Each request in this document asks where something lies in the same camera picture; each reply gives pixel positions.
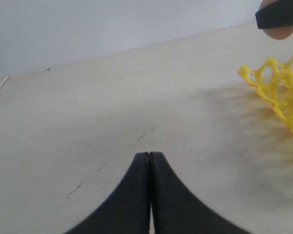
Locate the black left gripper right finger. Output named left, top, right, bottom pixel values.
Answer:
left=149, top=152, right=247, bottom=234

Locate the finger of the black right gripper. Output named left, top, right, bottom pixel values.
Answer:
left=255, top=0, right=293, bottom=29

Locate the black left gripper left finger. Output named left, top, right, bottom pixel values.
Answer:
left=67, top=153, right=150, bottom=234

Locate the brown egg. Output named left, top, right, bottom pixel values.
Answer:
left=259, top=0, right=293, bottom=40

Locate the yellow plastic egg tray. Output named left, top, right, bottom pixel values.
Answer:
left=238, top=55, right=293, bottom=135

